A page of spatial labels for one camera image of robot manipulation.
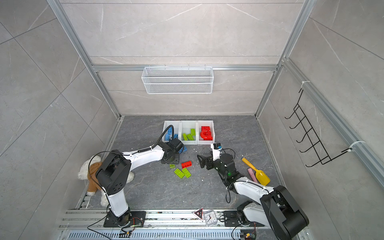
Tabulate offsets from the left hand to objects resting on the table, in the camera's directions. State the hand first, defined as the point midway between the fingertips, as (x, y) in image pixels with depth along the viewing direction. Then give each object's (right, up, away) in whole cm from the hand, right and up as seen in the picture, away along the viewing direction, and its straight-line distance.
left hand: (174, 156), depth 93 cm
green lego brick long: (+6, +12, +11) cm, 17 cm away
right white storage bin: (+21, +22, +14) cm, 33 cm away
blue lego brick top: (+7, +7, -15) cm, 18 cm away
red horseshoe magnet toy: (+21, +14, +11) cm, 28 cm away
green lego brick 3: (+8, -9, -4) cm, 13 cm away
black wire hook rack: (+66, +11, -30) cm, 73 cm away
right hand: (+19, +4, -8) cm, 20 cm away
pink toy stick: (+47, -10, -6) cm, 49 cm away
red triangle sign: (+16, -25, -18) cm, 35 cm away
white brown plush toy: (-46, -6, -11) cm, 48 cm away
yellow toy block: (+52, -10, -7) cm, 53 cm away
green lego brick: (+11, +15, +14) cm, 24 cm away
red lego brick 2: (+21, +18, +15) cm, 31 cm away
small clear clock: (+21, -27, -20) cm, 39 cm away
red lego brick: (+8, -5, 0) cm, 9 cm away
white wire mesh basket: (+1, +51, +8) cm, 52 cm away
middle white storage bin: (+6, +19, +18) cm, 27 cm away
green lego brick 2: (+4, -9, -5) cm, 11 cm away
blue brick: (-7, +11, +11) cm, 17 cm away
